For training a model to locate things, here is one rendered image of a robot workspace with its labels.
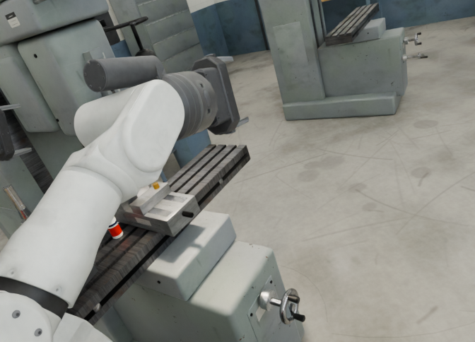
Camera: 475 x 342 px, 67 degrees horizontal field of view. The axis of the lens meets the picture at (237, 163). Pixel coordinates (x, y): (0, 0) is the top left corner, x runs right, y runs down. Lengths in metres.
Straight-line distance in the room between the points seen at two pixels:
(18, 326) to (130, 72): 0.27
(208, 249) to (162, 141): 0.98
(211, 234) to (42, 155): 0.74
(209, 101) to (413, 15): 6.99
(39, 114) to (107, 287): 0.59
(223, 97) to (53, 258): 0.34
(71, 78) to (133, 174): 0.81
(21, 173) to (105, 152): 1.24
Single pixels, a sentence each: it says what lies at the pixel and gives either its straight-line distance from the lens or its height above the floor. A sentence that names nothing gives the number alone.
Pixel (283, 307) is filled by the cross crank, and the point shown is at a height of 0.66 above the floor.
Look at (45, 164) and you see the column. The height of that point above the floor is 1.19.
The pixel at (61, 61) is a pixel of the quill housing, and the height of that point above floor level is 1.55.
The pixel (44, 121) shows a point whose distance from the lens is 1.33.
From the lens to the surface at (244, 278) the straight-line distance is 1.31.
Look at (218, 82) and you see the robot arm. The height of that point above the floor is 1.49.
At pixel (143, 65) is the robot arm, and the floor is 1.56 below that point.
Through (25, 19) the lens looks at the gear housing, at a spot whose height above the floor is 1.67.
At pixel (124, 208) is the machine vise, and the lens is 1.40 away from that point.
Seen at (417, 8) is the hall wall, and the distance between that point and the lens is 7.37.
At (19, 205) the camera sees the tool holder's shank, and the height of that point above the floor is 1.24.
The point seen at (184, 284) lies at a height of 0.78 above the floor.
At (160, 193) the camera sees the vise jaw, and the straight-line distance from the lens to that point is 1.35.
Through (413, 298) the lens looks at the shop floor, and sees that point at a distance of 2.11.
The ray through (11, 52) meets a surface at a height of 1.61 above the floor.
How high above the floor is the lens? 1.62
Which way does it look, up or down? 27 degrees down
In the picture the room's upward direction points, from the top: 18 degrees counter-clockwise
